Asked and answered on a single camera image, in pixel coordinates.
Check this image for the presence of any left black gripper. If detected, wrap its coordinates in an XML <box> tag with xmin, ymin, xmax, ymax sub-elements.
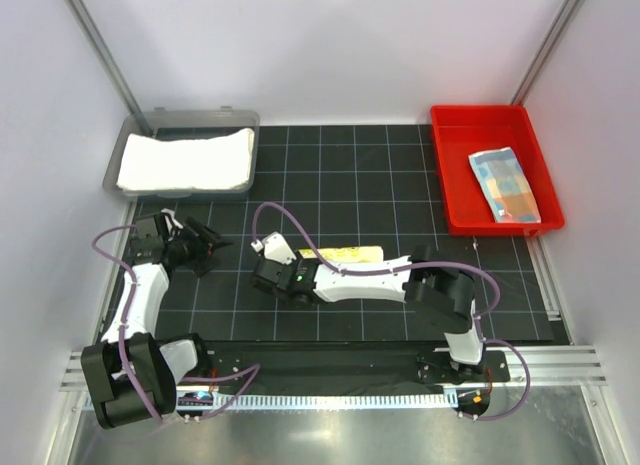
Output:
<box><xmin>164</xmin><ymin>217</ymin><xmax>231</xmax><ymax>277</ymax></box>

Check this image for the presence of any yellow patterned towel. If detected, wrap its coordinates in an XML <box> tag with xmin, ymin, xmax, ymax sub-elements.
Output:
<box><xmin>318</xmin><ymin>246</ymin><xmax>384</xmax><ymax>264</ymax></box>

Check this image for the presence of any white pink towel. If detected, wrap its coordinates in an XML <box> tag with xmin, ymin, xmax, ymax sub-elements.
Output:
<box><xmin>116</xmin><ymin>128</ymin><xmax>255</xmax><ymax>193</ymax></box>

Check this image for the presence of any blue patterned towel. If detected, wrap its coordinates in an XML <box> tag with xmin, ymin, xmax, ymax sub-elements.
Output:
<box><xmin>468</xmin><ymin>147</ymin><xmax>541</xmax><ymax>224</ymax></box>

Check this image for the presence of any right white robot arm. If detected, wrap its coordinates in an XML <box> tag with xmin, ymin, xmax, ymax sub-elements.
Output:
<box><xmin>251</xmin><ymin>247</ymin><xmax>487</xmax><ymax>383</ymax></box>

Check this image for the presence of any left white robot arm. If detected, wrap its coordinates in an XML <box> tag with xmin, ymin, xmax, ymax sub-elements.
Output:
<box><xmin>80</xmin><ymin>209</ymin><xmax>231</xmax><ymax>430</ymax></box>

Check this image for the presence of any clear plastic bin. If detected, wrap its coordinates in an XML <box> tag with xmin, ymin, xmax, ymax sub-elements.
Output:
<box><xmin>103</xmin><ymin>108</ymin><xmax>260</xmax><ymax>201</ymax></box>

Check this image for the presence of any red plastic bin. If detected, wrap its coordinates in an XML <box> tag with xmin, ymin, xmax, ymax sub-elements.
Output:
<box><xmin>431</xmin><ymin>105</ymin><xmax>565</xmax><ymax>237</ymax></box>

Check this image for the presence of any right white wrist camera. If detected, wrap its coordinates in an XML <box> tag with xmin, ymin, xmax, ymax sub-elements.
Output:
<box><xmin>251</xmin><ymin>232</ymin><xmax>296</xmax><ymax>265</ymax></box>

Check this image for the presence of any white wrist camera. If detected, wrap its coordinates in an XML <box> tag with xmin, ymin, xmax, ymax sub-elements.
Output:
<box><xmin>251</xmin><ymin>232</ymin><xmax>296</xmax><ymax>265</ymax></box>
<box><xmin>160</xmin><ymin>208</ymin><xmax>183</xmax><ymax>235</ymax></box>

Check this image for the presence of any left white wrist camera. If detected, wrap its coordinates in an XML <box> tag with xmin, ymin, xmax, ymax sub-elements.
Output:
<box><xmin>160</xmin><ymin>208</ymin><xmax>183</xmax><ymax>235</ymax></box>

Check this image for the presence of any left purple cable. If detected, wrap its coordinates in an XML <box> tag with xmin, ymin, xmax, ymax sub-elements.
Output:
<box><xmin>92</xmin><ymin>224</ymin><xmax>262</xmax><ymax>426</ymax></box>

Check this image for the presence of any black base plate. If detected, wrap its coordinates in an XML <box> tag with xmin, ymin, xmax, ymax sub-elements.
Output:
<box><xmin>187</xmin><ymin>341</ymin><xmax>511</xmax><ymax>396</ymax></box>

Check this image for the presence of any slotted cable duct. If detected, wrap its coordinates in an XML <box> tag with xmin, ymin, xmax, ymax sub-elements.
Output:
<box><xmin>177</xmin><ymin>390</ymin><xmax>458</xmax><ymax>413</ymax></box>

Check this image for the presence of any left aluminium frame post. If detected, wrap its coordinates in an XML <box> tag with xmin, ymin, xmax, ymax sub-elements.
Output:
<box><xmin>65</xmin><ymin>0</ymin><xmax>152</xmax><ymax>135</ymax></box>

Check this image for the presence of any aluminium frame post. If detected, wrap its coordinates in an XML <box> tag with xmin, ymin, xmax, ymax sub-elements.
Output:
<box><xmin>65</xmin><ymin>0</ymin><xmax>152</xmax><ymax>135</ymax></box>
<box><xmin>510</xmin><ymin>0</ymin><xmax>586</xmax><ymax>106</ymax></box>

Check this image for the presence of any aluminium front rail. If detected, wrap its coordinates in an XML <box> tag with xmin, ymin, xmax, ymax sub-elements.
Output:
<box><xmin>59</xmin><ymin>345</ymin><xmax>607</xmax><ymax>392</ymax></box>

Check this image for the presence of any right aluminium frame post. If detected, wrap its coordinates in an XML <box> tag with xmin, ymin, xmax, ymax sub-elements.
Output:
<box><xmin>510</xmin><ymin>0</ymin><xmax>586</xmax><ymax>106</ymax></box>

